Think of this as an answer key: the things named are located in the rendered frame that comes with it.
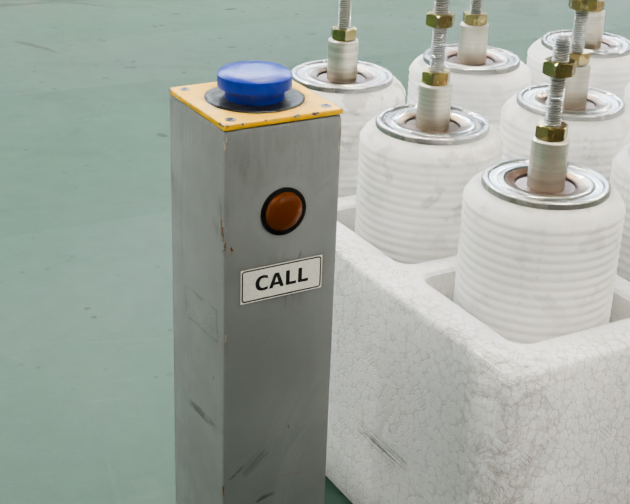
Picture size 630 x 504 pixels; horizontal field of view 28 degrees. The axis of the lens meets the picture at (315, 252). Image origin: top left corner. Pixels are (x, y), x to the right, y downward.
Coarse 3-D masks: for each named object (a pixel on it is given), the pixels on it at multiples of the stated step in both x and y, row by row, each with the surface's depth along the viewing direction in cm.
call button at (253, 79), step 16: (240, 64) 67; (256, 64) 67; (272, 64) 67; (224, 80) 65; (240, 80) 65; (256, 80) 65; (272, 80) 65; (288, 80) 66; (240, 96) 65; (256, 96) 65; (272, 96) 66
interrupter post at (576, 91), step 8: (576, 72) 87; (584, 72) 87; (568, 80) 87; (576, 80) 87; (584, 80) 87; (568, 88) 87; (576, 88) 87; (584, 88) 87; (568, 96) 88; (576, 96) 87; (584, 96) 88; (568, 104) 88; (576, 104) 88; (584, 104) 88
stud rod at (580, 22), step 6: (576, 12) 86; (582, 12) 86; (588, 12) 86; (576, 18) 86; (582, 18) 86; (576, 24) 86; (582, 24) 86; (576, 30) 86; (582, 30) 86; (576, 36) 86; (582, 36) 86; (576, 42) 87; (582, 42) 87; (576, 48) 87; (582, 48) 87
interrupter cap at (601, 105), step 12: (540, 84) 92; (528, 96) 89; (540, 96) 90; (588, 96) 90; (600, 96) 90; (612, 96) 90; (528, 108) 87; (540, 108) 86; (564, 108) 88; (588, 108) 88; (600, 108) 87; (612, 108) 87; (624, 108) 88; (576, 120) 85; (588, 120) 85; (600, 120) 86
